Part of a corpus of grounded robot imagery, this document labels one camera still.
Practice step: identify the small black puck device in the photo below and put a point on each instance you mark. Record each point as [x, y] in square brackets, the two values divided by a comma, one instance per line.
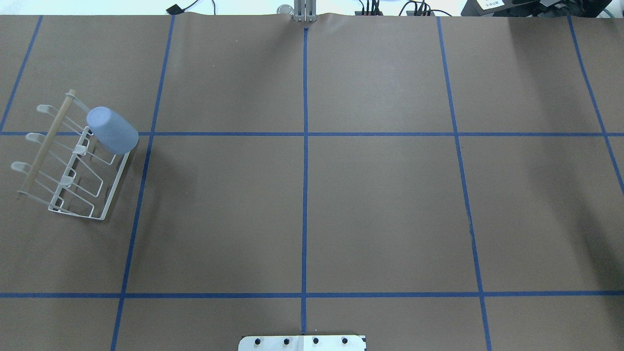
[175, 10]

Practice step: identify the white wire cup rack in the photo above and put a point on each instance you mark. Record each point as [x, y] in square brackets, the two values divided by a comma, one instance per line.
[72, 173]

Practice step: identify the white camera pole base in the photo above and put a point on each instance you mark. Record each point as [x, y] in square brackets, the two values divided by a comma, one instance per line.
[303, 343]

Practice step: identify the blue plastic cup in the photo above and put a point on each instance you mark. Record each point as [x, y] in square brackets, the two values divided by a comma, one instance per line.
[112, 130]

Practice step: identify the aluminium frame post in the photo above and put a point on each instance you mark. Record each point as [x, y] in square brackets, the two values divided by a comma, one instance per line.
[304, 11]

